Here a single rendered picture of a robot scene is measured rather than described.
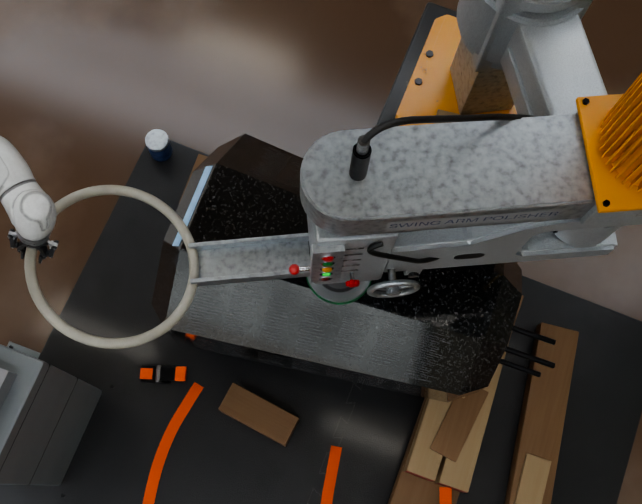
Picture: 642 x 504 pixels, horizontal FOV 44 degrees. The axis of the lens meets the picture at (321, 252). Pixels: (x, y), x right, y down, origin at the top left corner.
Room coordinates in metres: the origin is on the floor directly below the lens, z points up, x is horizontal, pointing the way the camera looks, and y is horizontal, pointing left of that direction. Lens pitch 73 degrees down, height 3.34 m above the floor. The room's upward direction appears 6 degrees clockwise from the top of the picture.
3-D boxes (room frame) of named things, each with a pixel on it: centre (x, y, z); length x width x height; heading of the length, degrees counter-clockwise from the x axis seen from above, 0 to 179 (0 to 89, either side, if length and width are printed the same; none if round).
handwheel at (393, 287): (0.59, -0.20, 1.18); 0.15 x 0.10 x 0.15; 101
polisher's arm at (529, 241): (0.75, -0.45, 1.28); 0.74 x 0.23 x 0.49; 101
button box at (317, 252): (0.56, -0.02, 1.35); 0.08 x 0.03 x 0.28; 101
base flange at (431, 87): (1.42, -0.51, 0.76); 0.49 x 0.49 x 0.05; 74
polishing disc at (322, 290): (0.69, -0.06, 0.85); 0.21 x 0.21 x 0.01
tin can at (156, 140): (1.38, 0.75, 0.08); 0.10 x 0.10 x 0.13
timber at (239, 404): (0.27, 0.18, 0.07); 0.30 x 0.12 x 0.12; 68
